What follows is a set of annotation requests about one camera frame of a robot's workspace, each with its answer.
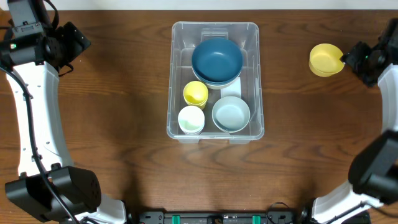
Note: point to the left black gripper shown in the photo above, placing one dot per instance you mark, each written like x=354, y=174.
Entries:
x=68, y=34

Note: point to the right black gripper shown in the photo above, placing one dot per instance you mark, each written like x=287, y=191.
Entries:
x=354, y=55

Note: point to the yellow bowl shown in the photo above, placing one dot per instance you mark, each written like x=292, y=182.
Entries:
x=324, y=60

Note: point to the light grey bowl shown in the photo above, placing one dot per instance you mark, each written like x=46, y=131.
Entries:
x=231, y=101

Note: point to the dark blue bowl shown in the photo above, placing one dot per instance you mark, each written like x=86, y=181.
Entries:
x=217, y=59
x=219, y=83

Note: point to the dark blue bowl front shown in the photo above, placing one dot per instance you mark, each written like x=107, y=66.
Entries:
x=219, y=83

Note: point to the beige bowl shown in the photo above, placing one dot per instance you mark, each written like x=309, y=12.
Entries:
x=217, y=87

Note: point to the yellow cup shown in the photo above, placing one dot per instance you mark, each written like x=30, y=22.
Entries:
x=195, y=93
x=202, y=104

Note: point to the cream cup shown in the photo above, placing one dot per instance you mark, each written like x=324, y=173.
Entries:
x=191, y=120

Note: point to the white bowl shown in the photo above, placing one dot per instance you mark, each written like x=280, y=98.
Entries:
x=230, y=120

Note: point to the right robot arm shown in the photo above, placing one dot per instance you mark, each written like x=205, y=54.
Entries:
x=372, y=176

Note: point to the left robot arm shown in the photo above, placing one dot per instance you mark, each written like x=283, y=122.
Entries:
x=49, y=187

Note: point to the white label in container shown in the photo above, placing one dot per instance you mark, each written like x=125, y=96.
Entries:
x=234, y=89

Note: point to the clear plastic storage container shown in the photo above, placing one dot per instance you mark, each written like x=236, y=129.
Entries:
x=185, y=37

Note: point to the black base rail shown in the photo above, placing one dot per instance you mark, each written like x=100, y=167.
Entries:
x=273, y=216

